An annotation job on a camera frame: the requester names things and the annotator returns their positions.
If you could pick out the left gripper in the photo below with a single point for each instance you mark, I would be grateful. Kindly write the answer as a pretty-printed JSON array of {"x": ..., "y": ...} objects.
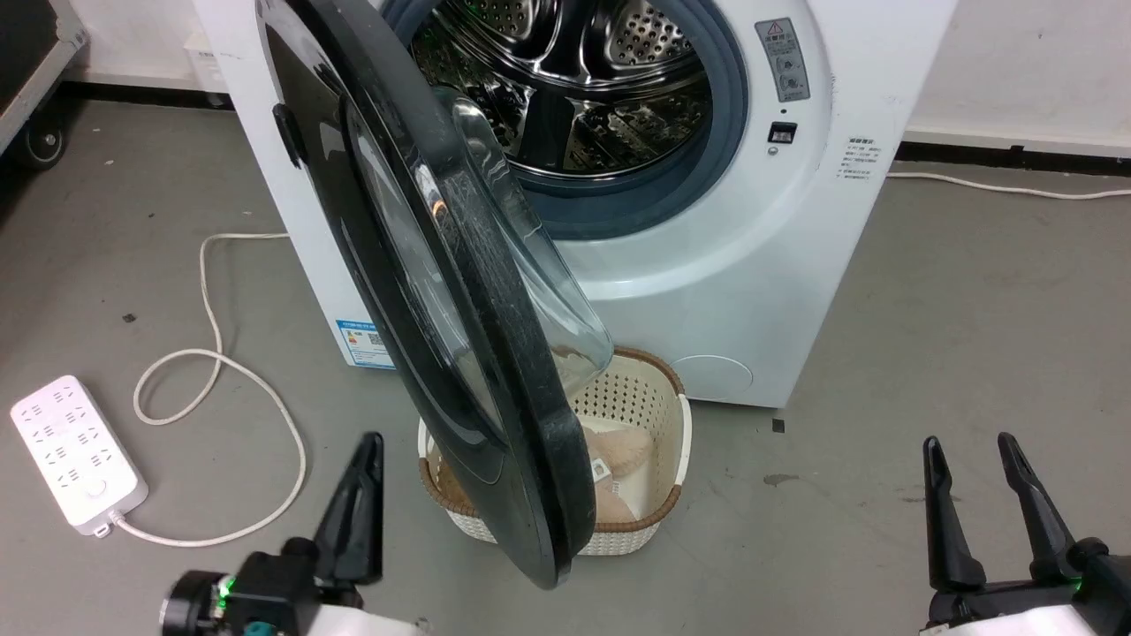
[{"x": 265, "y": 592}]

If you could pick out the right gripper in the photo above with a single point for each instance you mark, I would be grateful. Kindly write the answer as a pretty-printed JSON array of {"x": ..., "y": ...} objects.
[{"x": 1060, "y": 605}]

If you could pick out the black round washer door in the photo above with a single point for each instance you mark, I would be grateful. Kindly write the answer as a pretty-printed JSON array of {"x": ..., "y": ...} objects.
[{"x": 530, "y": 371}]

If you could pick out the white front-load washing machine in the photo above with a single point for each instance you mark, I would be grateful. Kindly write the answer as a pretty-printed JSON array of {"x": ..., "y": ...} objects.
[{"x": 751, "y": 291}]

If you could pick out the black door lock socket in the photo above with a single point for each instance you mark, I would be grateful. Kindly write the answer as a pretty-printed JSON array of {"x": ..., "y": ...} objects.
[{"x": 782, "y": 132}]

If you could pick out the grey rubber door gasket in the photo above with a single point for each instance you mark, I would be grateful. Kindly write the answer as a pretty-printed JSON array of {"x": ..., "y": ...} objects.
[{"x": 698, "y": 190}]

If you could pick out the blue energy label sticker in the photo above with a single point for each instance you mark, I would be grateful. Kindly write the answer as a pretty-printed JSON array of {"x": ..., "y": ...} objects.
[{"x": 362, "y": 343}]

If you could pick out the white power strip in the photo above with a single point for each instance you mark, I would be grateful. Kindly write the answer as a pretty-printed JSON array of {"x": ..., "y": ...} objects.
[{"x": 71, "y": 450}]

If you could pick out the white laundry basket brown rim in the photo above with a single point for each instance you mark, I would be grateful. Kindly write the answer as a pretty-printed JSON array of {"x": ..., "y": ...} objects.
[{"x": 638, "y": 397}]

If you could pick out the round white filter cover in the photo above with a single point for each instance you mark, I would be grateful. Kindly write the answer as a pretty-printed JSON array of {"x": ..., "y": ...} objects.
[{"x": 714, "y": 378}]

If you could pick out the stainless steel washer drum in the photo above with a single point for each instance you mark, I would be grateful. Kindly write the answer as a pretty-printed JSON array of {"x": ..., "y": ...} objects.
[{"x": 618, "y": 124}]

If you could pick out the black caster wheel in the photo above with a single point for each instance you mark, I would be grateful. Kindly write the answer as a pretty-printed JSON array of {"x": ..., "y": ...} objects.
[{"x": 44, "y": 141}]

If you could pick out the grey warning sticker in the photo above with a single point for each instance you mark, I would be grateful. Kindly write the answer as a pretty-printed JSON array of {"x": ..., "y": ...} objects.
[{"x": 783, "y": 62}]

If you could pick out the black flight case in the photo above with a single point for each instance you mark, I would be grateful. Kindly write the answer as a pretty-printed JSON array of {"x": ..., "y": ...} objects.
[{"x": 26, "y": 44}]

